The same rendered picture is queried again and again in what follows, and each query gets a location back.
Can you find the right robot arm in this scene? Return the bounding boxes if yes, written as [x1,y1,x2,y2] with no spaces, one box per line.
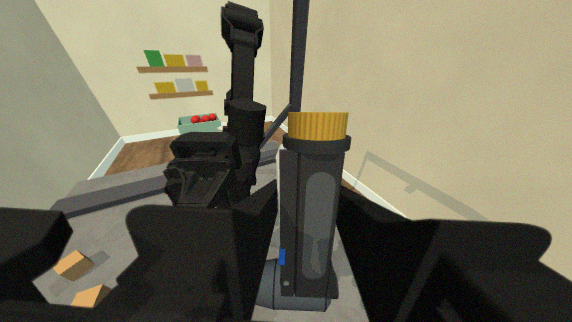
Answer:
[163,1,267,206]

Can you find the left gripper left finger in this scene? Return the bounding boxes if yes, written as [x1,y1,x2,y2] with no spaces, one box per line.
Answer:
[125,179,278,320]

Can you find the tan block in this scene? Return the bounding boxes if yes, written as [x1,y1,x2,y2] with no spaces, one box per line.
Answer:
[71,284,112,308]
[53,250,96,281]

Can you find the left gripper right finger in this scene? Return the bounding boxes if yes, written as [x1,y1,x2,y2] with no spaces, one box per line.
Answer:
[336,185,552,322]

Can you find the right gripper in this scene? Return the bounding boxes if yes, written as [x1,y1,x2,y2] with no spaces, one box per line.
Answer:
[169,132,256,208]

